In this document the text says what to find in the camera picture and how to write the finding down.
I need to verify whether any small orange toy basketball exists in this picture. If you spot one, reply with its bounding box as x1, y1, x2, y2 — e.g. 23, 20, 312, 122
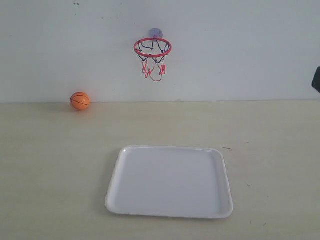
70, 92, 91, 111

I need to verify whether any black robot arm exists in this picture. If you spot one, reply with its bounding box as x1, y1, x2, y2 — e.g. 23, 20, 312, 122
311, 66, 320, 93

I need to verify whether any red mini basketball hoop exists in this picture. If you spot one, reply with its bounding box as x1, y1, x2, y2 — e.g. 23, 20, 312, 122
133, 37, 173, 82

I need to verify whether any white plastic tray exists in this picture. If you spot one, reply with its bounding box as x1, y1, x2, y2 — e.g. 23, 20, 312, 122
105, 145, 234, 219

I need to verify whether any clear suction cup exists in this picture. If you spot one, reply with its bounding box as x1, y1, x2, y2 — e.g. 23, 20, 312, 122
148, 28, 163, 39

